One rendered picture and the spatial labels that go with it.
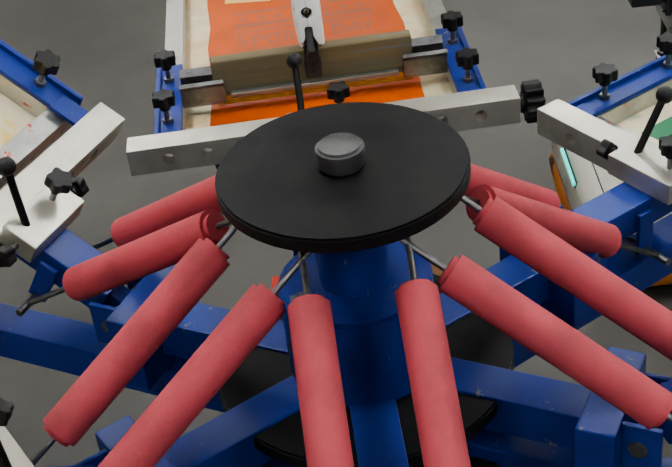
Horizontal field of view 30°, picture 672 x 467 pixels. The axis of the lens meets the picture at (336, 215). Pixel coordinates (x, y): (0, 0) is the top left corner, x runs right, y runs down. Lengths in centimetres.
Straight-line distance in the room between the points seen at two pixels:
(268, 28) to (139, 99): 190
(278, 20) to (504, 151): 144
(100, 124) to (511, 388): 81
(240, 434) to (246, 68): 96
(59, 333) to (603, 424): 87
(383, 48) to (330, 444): 118
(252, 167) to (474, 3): 348
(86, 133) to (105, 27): 316
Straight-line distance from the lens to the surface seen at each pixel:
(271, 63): 238
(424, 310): 140
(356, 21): 270
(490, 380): 164
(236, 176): 152
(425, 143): 154
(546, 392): 162
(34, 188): 192
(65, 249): 186
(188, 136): 218
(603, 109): 224
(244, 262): 363
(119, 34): 509
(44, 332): 200
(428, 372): 138
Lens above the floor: 212
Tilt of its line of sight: 34 degrees down
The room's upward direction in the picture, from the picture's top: 7 degrees counter-clockwise
